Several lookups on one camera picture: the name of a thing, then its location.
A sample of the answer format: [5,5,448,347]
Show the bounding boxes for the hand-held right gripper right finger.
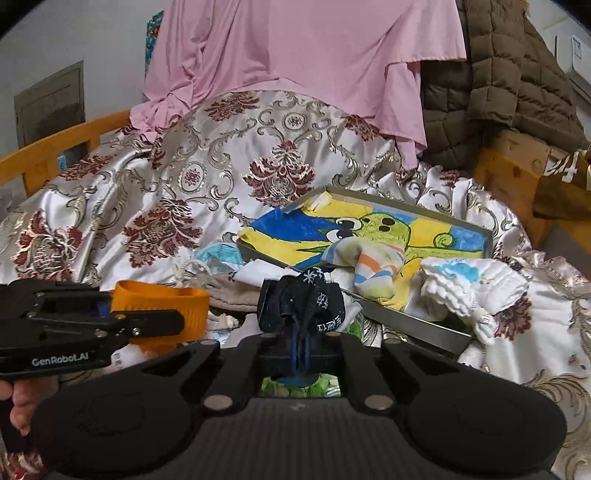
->
[301,333,458,413]

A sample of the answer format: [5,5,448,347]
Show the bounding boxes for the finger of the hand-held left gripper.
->
[28,310,185,344]
[0,281,112,319]

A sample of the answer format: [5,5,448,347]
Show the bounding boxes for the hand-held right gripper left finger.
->
[141,333,301,413]

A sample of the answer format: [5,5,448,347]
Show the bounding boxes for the orange plastic cup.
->
[111,280,211,358]

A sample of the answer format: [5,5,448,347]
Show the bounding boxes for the black patterned sock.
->
[259,267,347,344]

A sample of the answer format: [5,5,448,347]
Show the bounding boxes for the beige drawstring pouch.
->
[175,260,264,319]

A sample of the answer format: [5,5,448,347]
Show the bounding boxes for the light blue printed cloth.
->
[194,244,245,274]

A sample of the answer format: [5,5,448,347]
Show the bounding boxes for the striped pastel sock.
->
[323,237,407,305]

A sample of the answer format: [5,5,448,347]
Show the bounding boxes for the grey metal tray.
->
[236,185,494,356]

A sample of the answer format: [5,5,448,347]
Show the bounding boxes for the white gauze cloth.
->
[418,257,529,344]

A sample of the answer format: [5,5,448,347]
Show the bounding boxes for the person's left hand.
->
[0,376,61,444]

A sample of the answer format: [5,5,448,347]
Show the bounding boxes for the yellow blue cartoon towel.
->
[238,203,485,315]

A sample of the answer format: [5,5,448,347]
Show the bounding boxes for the floral satin blanket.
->
[0,90,591,480]

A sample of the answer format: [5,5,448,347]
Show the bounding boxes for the pink bed sheet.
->
[142,0,468,169]

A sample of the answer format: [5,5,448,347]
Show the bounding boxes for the brown puffer jacket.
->
[420,0,583,171]

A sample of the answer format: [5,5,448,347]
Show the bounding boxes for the white air conditioner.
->
[551,34,591,107]

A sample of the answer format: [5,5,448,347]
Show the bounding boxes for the grey wall panel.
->
[14,60,86,146]

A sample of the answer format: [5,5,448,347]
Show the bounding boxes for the blue orange wall poster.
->
[144,10,164,79]

